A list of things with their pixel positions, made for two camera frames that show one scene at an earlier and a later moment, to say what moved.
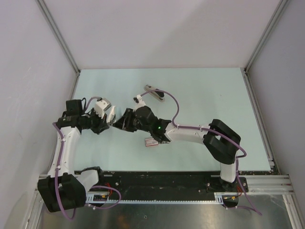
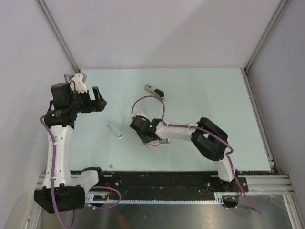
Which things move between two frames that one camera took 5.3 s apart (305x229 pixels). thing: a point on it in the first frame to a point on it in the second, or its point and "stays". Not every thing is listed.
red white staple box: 150,141 stays
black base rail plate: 168,183 stays
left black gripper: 102,124 to 93,105
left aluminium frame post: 58,34 stays
